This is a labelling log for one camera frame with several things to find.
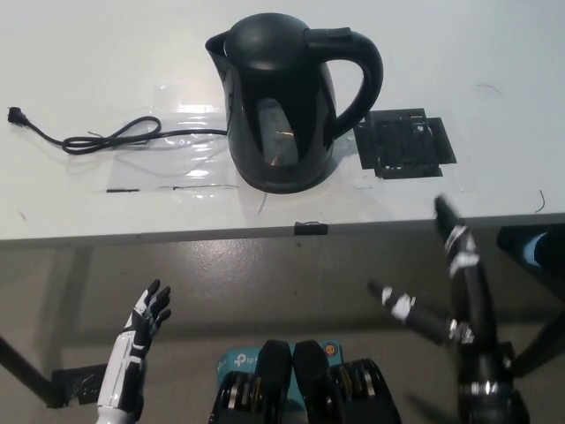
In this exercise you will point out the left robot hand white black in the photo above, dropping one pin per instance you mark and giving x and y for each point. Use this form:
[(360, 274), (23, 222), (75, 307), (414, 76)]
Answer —
[(128, 353)]

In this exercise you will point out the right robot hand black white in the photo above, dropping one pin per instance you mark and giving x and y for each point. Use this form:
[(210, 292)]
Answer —
[(476, 309)]

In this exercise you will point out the black electric kettle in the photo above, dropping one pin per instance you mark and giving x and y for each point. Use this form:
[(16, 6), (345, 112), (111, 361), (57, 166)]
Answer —
[(282, 88)]

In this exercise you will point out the black round kettle base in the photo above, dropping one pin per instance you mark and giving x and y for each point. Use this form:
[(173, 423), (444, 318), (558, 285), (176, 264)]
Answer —
[(282, 187)]

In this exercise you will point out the black floor tape patch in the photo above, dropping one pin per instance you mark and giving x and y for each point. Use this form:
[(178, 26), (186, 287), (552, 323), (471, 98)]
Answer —
[(79, 384)]

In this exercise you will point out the dark object with blue patch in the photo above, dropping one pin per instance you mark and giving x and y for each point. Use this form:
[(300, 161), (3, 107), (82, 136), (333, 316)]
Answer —
[(536, 249)]

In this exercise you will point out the teal tp-link box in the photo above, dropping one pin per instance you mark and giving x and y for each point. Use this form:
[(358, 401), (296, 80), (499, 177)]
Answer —
[(238, 360)]

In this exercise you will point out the black tape square marker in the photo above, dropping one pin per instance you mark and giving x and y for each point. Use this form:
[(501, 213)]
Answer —
[(404, 143)]

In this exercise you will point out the small black tape strip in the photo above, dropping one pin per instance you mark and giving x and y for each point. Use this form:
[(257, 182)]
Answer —
[(311, 228)]

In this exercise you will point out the clear plastic tape sheet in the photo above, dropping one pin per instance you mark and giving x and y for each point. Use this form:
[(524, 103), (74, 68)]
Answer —
[(185, 150)]

